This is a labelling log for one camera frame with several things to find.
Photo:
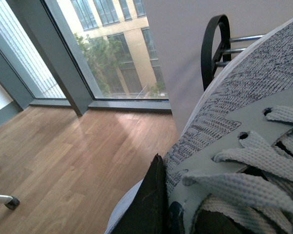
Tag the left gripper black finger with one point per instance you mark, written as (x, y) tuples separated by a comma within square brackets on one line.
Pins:
[(147, 212)]

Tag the grey knit sneaker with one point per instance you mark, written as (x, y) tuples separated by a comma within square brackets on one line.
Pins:
[(231, 171)]

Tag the black metal shoe rack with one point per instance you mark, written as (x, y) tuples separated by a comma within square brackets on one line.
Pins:
[(221, 57)]

